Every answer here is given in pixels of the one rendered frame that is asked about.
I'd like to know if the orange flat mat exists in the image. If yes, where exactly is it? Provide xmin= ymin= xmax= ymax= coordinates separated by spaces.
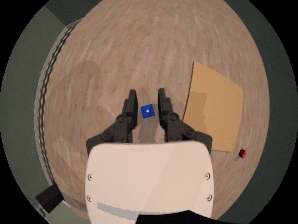
xmin=182 ymin=61 xmax=243 ymax=152

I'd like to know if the red die with white pips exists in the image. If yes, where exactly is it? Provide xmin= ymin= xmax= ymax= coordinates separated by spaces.
xmin=238 ymin=149 xmax=246 ymax=158

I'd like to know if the blue die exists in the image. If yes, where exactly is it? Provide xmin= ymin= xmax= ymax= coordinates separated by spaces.
xmin=140 ymin=104 xmax=155 ymax=118

